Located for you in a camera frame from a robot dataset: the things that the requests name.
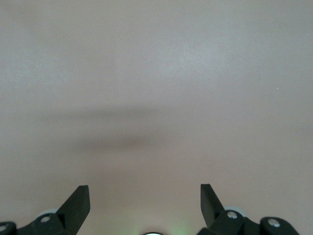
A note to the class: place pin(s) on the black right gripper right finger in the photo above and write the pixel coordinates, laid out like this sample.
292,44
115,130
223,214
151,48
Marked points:
212,215

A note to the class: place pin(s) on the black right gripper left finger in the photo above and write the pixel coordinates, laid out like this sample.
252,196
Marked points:
71,213

